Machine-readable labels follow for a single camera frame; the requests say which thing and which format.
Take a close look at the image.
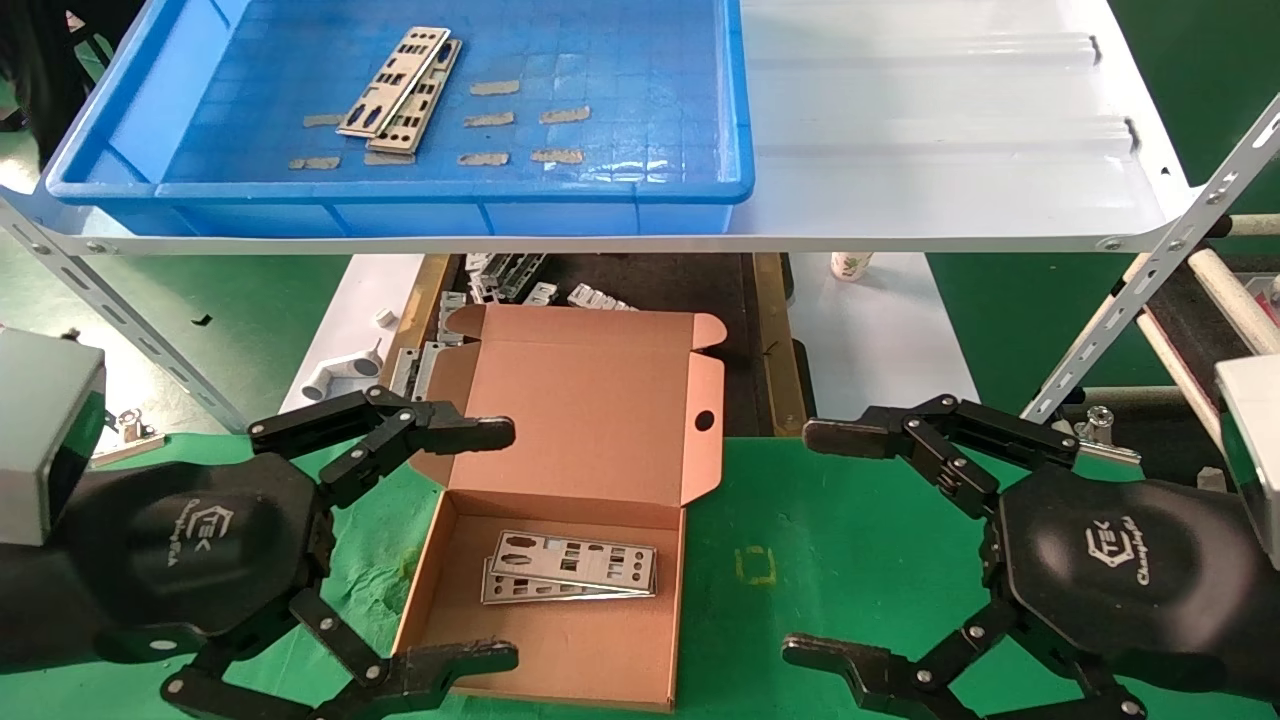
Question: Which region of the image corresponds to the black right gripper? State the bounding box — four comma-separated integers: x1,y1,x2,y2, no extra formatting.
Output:
782,393,1266,720

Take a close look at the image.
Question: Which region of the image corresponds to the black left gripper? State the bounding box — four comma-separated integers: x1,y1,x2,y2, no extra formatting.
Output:
60,385,519,720

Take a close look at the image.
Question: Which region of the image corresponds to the silver metal shield plate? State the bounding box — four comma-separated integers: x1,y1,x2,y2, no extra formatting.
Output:
490,530,659,594
368,38,463,154
338,27,451,138
480,556,656,606

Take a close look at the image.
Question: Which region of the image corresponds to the open brown cardboard box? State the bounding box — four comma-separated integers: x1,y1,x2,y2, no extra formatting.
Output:
387,303,728,713

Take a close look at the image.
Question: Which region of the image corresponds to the blue plastic tray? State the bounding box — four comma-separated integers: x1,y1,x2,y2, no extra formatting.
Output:
45,0,756,238

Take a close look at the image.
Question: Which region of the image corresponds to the white plastic pipe connector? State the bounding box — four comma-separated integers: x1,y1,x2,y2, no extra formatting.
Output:
302,338,386,401

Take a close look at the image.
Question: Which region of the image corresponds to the silver binder clip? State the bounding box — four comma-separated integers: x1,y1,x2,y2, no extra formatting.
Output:
1068,405,1143,468
100,408,166,467

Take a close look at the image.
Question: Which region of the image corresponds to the white perforated metal strut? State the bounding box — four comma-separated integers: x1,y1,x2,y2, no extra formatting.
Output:
1018,95,1280,426
0,195,248,433

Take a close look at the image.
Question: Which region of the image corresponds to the black belt surface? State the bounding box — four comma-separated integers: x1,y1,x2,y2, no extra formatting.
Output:
1150,255,1280,386

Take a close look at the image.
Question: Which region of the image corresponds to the white shelf board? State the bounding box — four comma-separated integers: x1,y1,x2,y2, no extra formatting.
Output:
0,0,1196,254

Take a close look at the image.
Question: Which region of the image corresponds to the person in dark clothes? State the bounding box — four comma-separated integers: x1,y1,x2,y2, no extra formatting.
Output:
0,0,141,166

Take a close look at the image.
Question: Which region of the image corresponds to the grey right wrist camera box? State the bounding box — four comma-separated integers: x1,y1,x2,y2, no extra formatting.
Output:
1215,355,1280,571

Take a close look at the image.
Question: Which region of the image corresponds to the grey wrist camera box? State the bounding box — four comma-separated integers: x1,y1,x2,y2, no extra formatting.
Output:
1215,355,1280,571
0,328,107,547

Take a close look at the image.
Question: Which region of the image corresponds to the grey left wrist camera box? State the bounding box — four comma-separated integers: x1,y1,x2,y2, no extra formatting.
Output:
0,328,107,547

